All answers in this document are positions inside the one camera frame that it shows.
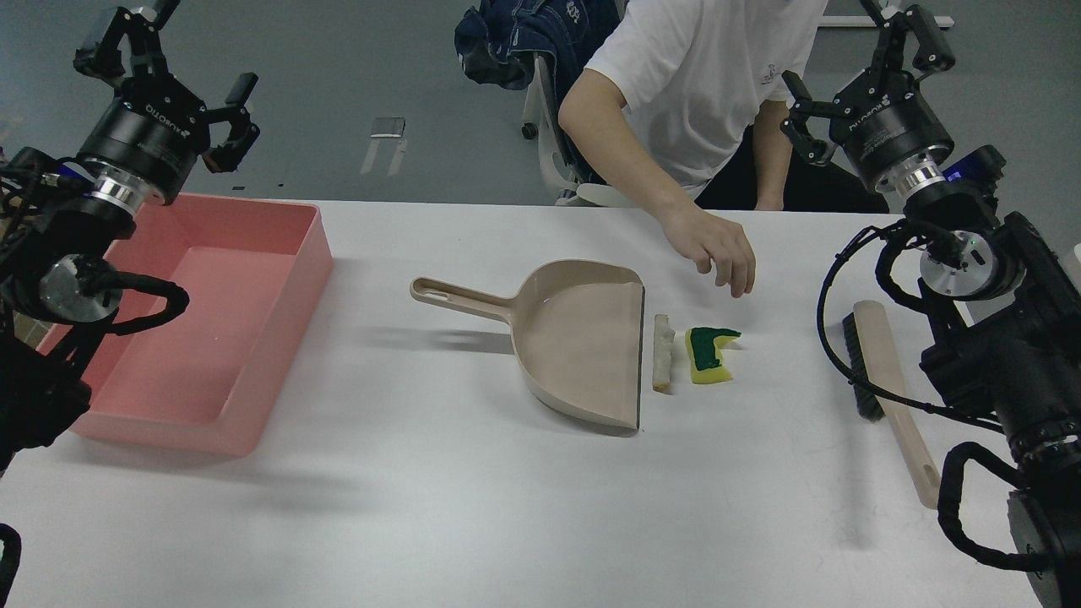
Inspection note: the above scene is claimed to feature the person's right forearm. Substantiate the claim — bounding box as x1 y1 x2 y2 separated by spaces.
557 69 703 226

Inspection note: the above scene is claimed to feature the beige plastic dustpan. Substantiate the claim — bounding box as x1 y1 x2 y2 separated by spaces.
410 259 645 432

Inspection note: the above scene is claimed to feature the silver floor plate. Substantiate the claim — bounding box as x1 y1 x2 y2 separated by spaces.
368 117 406 138

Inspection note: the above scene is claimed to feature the white office chair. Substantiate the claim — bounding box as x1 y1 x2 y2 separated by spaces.
521 52 636 209

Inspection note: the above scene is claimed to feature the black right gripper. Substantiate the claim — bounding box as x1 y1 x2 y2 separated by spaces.
780 0 956 196

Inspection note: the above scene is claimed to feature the person in white shirt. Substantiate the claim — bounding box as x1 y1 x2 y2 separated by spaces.
557 0 892 213

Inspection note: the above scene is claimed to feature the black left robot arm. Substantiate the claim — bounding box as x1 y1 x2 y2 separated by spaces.
1 1 261 467

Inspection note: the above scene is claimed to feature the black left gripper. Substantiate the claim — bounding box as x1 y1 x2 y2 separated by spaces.
74 0 261 206

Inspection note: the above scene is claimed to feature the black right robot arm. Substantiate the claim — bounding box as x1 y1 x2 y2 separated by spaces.
780 1 1080 607

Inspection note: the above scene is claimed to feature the dark blue denim jacket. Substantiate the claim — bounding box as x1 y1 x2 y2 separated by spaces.
454 1 625 141

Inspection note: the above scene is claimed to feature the pink plastic bin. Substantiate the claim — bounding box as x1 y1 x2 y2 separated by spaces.
71 193 334 457

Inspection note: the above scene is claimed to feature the yellow green sponge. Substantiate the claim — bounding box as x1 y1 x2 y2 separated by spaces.
684 327 742 385

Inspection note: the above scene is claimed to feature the beige hand brush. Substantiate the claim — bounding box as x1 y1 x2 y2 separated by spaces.
842 300 940 508

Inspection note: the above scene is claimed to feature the person's right hand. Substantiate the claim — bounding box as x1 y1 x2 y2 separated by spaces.
657 204 757 299

